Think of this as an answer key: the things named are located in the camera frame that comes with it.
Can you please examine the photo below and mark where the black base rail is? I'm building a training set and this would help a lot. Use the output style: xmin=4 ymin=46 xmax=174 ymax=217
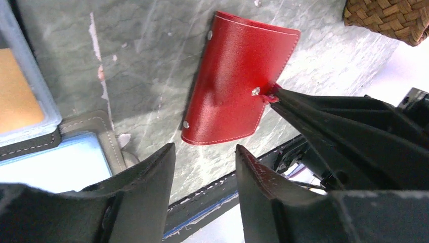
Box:
xmin=162 ymin=135 xmax=309 ymax=242

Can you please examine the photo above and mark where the red leather card holder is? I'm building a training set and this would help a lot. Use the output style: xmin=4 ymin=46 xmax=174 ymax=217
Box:
xmin=181 ymin=11 xmax=301 ymax=145

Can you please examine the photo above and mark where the brown wicker divided basket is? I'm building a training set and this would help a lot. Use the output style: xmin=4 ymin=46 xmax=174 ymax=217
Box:
xmin=343 ymin=0 xmax=428 ymax=47

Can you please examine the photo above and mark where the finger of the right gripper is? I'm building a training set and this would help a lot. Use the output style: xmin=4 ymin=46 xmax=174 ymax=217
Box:
xmin=271 ymin=88 xmax=428 ymax=190

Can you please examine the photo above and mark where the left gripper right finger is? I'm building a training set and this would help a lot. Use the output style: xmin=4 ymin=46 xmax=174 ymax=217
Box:
xmin=235 ymin=145 xmax=428 ymax=242

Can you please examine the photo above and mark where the blue card holder orange card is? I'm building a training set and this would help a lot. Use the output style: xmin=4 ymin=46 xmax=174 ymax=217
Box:
xmin=1 ymin=1 xmax=62 ymax=147

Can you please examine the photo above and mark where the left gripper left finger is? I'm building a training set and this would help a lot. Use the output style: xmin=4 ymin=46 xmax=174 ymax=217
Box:
xmin=1 ymin=143 xmax=176 ymax=242

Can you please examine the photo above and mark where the open blue grey card holder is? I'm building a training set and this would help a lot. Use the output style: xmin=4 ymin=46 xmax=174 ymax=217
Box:
xmin=1 ymin=110 xmax=127 ymax=193

